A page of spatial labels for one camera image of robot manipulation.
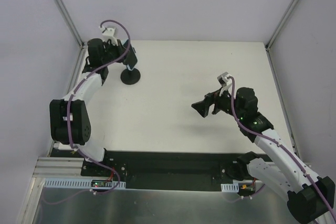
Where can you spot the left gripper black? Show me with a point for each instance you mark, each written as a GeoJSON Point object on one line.
{"type": "Point", "coordinates": [127, 53]}

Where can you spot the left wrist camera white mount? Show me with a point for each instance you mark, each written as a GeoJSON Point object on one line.
{"type": "Point", "coordinates": [109, 34]}

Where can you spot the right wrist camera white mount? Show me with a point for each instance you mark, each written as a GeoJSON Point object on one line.
{"type": "Point", "coordinates": [225, 80]}

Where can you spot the aluminium frame post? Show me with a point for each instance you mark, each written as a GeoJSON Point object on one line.
{"type": "Point", "coordinates": [285, 17]}
{"type": "Point", "coordinates": [69, 22]}

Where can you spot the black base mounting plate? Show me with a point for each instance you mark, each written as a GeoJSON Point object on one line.
{"type": "Point", "coordinates": [171, 171]}

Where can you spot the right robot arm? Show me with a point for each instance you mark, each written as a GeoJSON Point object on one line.
{"type": "Point", "coordinates": [309, 197]}

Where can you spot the right aluminium frame post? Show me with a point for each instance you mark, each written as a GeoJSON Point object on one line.
{"type": "Point", "coordinates": [285, 17]}

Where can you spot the left aluminium frame post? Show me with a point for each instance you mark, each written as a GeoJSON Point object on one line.
{"type": "Point", "coordinates": [69, 22]}

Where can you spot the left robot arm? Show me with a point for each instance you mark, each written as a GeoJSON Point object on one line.
{"type": "Point", "coordinates": [69, 119]}

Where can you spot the black phone stand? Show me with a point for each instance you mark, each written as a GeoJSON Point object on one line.
{"type": "Point", "coordinates": [130, 76]}

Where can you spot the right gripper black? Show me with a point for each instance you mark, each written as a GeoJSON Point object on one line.
{"type": "Point", "coordinates": [212, 102]}

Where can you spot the white cable duct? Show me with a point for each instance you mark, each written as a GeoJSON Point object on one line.
{"type": "Point", "coordinates": [71, 183]}
{"type": "Point", "coordinates": [238, 186]}

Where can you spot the left white cable duct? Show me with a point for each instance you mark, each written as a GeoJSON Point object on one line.
{"type": "Point", "coordinates": [71, 183]}

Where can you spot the right white cable duct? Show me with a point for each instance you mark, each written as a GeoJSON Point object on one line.
{"type": "Point", "coordinates": [238, 186]}

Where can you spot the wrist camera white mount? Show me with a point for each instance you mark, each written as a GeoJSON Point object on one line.
{"type": "Point", "coordinates": [225, 80]}
{"type": "Point", "coordinates": [109, 34]}

